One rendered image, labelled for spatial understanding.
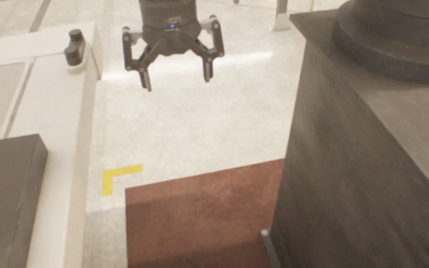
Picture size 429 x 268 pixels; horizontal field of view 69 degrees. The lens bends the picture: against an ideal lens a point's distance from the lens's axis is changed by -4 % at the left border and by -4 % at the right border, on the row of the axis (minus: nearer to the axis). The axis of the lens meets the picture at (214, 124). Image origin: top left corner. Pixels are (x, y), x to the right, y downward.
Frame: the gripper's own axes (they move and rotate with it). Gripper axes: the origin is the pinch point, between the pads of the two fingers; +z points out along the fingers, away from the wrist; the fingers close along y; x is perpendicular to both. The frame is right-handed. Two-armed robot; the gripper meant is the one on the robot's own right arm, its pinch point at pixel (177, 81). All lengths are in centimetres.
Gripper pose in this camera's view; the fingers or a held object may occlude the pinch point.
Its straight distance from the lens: 52.4
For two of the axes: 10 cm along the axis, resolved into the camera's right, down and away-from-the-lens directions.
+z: 0.3, 7.2, 7.0
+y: 9.8, -1.7, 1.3
